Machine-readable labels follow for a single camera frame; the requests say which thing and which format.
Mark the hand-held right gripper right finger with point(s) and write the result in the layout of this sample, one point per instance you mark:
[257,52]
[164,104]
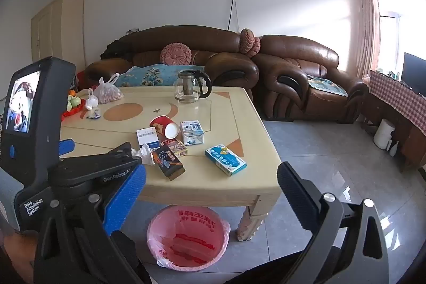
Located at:
[296,197]

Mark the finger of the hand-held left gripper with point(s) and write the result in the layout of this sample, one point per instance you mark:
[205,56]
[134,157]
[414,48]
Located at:
[67,148]
[100,172]

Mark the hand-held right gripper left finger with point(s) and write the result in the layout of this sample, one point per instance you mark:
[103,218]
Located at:
[124,197]

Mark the white tissue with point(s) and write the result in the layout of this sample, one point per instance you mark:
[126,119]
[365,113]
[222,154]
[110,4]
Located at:
[143,154]

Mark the black snack packet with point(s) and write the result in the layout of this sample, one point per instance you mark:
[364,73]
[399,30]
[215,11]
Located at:
[168,162]

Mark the white and blue box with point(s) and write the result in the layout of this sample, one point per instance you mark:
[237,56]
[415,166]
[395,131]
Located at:
[147,137]

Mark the purple and gold box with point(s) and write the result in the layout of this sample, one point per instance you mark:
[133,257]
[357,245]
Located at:
[174,147]

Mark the pink lined waste bin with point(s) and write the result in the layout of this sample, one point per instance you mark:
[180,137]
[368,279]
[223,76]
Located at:
[188,237]

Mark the red paper cup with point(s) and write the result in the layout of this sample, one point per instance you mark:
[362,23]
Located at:
[163,126]

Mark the light blue medicine box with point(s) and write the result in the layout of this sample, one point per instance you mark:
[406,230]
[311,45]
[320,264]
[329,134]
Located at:
[225,159]

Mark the white and blue carton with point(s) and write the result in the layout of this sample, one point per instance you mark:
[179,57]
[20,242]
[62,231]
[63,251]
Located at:
[192,132]

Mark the red fruit plate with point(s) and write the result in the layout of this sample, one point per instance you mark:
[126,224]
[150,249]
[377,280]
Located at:
[71,112]

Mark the small blue wrapper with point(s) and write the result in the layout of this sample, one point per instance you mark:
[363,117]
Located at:
[93,115]

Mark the green apple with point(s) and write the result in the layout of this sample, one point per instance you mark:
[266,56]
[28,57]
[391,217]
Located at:
[69,106]
[76,101]

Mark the small white plastic bag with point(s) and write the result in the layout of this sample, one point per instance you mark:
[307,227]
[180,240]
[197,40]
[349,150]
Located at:
[91,101]

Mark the orange fruit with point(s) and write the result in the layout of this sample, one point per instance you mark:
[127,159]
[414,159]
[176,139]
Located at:
[72,92]

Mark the clear bag of peanuts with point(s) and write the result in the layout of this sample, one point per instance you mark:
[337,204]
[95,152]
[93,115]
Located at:
[108,92]

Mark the white round appliance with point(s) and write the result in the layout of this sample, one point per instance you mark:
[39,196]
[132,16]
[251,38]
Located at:
[383,134]

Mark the white bottle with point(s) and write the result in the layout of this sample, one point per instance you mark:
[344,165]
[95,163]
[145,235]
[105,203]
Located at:
[393,148]

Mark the dark clothing pile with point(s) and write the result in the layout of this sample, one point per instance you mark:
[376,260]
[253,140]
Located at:
[114,49]

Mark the cream wardrobe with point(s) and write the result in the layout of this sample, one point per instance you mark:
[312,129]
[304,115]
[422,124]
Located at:
[56,34]

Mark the blue floral cushion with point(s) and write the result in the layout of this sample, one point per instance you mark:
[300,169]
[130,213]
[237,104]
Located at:
[156,76]

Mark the wooden television stand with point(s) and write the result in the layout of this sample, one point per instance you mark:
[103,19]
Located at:
[392,134]

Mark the blue floral seat cloth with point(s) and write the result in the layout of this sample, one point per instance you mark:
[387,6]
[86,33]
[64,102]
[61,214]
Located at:
[327,86]

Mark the brown leather armchair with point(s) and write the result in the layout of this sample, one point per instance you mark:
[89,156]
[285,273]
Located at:
[299,64]

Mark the red checkered tablecloth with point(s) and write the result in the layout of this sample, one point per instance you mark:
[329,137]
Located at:
[399,97]

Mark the brown leather sofa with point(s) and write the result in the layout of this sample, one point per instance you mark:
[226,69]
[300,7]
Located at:
[213,47]

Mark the black television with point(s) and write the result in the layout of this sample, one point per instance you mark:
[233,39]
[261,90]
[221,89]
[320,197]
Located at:
[414,72]

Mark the pink curtain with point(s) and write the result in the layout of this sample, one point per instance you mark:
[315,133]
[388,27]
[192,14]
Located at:
[370,24]

